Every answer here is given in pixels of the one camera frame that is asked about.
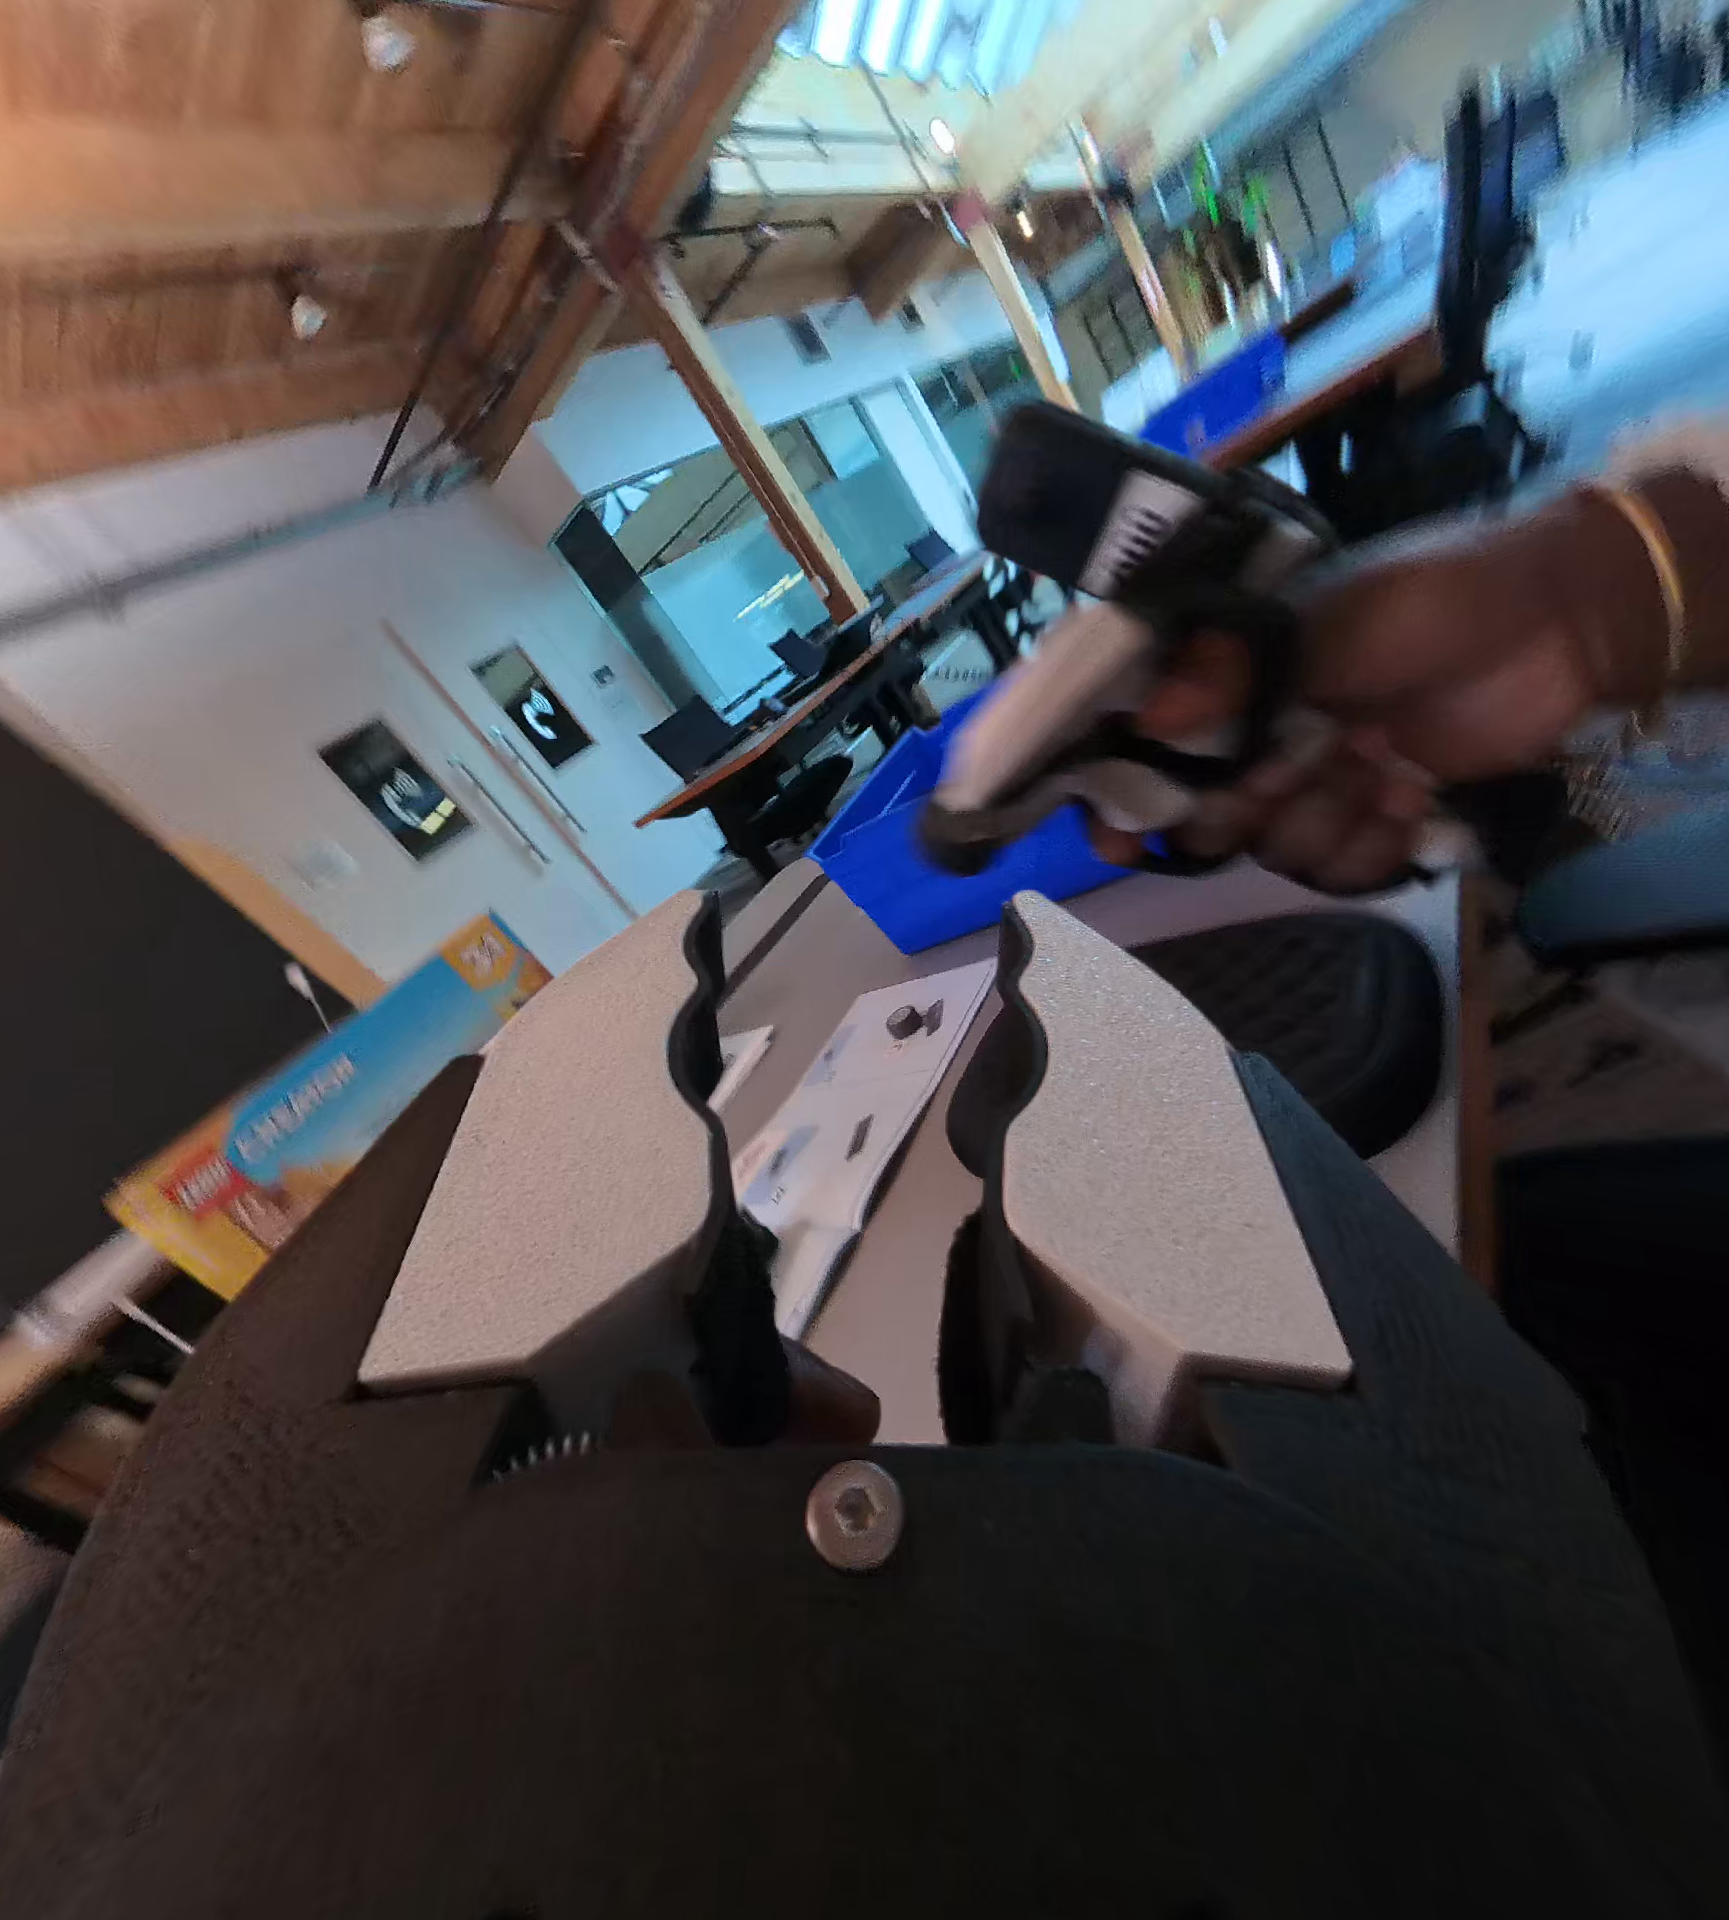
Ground large blue plastic bin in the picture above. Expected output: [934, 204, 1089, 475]
[809, 705, 1143, 955]

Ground lego set box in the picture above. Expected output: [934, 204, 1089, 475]
[105, 909, 553, 1301]

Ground small blue plastic bin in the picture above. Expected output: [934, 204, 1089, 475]
[1145, 324, 1295, 458]

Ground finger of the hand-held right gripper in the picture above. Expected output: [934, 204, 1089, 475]
[919, 730, 1240, 877]
[991, 610, 1216, 745]

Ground person's right hand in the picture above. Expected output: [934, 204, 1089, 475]
[1181, 480, 1676, 902]

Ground black white-framed panel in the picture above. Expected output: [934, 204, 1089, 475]
[0, 646, 392, 1501]

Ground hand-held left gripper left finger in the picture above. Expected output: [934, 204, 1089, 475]
[353, 892, 796, 1448]

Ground open lego instruction booklet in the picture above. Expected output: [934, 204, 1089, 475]
[719, 954, 1004, 1343]

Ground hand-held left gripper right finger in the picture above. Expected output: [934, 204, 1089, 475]
[940, 892, 1358, 1448]

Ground black office chair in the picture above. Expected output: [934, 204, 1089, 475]
[1420, 75, 1562, 482]

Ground long dark office desk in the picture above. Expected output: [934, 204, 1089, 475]
[633, 549, 1041, 877]

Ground black quilted pad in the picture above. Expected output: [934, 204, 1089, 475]
[1128, 905, 1450, 1163]

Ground gold bead bracelets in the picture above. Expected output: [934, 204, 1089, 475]
[1571, 414, 1729, 721]

